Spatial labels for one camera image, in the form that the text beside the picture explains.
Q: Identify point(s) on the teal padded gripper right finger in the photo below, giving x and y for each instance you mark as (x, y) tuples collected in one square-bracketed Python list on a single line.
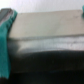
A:
[(82, 14)]

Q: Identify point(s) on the black kcup holder drawer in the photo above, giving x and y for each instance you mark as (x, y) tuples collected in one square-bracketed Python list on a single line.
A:
[(47, 48)]

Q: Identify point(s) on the teal padded gripper left finger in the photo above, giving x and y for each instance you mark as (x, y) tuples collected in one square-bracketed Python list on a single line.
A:
[(7, 17)]

